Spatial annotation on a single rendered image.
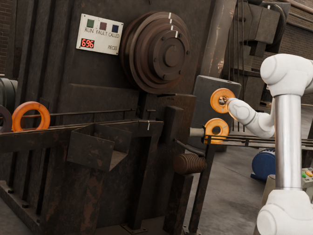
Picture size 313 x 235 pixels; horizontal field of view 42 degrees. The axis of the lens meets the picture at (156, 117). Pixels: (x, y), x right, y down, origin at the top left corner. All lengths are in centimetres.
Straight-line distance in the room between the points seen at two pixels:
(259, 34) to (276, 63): 853
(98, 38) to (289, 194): 127
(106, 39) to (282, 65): 101
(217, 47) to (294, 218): 518
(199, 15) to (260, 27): 747
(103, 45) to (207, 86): 291
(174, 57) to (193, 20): 48
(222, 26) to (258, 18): 362
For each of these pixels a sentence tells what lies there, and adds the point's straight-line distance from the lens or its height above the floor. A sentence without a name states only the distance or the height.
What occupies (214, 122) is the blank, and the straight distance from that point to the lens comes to 257.
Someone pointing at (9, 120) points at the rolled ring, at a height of 69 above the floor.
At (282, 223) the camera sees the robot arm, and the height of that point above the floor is 62.
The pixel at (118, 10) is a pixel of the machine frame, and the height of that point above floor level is 130.
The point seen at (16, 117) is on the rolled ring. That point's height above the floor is 71.
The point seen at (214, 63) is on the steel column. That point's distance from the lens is 658.
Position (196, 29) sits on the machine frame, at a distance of 274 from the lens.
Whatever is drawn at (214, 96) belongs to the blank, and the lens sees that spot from 254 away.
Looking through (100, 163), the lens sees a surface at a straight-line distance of 179.
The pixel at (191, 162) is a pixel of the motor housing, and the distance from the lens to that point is 251.
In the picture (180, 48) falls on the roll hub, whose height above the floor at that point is 116.
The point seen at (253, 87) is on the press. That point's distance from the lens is 1027.
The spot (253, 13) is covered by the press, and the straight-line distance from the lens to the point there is 1030.
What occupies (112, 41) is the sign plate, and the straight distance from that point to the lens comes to 229.
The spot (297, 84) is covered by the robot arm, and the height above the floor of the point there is 112.
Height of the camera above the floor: 116
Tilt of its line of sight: 10 degrees down
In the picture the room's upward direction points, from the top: 11 degrees clockwise
